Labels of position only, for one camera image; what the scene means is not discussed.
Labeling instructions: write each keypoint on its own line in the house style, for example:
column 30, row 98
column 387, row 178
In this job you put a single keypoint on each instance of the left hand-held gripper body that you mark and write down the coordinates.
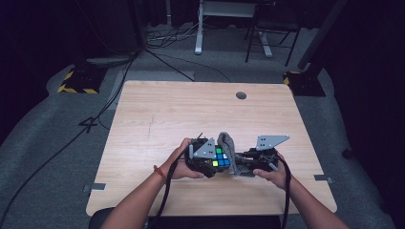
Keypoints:
column 203, row 151

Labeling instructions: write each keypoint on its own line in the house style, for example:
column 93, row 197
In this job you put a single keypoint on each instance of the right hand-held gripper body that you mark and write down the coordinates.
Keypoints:
column 267, row 143

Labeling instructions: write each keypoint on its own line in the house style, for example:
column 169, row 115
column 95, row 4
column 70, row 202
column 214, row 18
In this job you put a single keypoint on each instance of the grey cloth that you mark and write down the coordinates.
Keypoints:
column 227, row 149

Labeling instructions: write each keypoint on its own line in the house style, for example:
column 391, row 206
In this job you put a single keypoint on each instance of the multicoloured puzzle cube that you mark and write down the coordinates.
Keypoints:
column 221, row 157

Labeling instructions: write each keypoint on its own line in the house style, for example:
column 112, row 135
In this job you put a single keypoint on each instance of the person's left hand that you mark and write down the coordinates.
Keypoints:
column 180, row 165

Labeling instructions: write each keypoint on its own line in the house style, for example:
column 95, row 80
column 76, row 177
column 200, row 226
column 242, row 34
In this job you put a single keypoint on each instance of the person's right hand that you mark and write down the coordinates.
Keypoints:
column 275, row 176

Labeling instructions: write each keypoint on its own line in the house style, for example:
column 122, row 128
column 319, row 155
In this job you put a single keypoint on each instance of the grey round table grommet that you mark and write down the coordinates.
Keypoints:
column 241, row 95

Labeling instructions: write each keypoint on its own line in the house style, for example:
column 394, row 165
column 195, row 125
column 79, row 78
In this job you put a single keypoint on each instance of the grey tape strip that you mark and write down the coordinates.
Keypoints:
column 322, row 178
column 97, row 186

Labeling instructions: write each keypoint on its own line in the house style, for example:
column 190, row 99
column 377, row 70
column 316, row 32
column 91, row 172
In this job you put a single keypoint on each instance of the striped black stand base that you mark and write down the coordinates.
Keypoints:
column 81, row 81
column 305, row 84

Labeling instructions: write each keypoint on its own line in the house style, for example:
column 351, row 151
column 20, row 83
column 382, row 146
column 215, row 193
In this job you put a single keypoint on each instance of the black chair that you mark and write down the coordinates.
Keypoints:
column 273, row 25

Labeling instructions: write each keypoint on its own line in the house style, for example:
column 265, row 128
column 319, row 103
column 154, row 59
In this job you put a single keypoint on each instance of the black chair seat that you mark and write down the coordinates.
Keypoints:
column 100, row 218

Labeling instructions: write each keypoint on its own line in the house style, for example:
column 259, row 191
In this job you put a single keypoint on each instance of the white desk frame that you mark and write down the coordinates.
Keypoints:
column 199, row 31

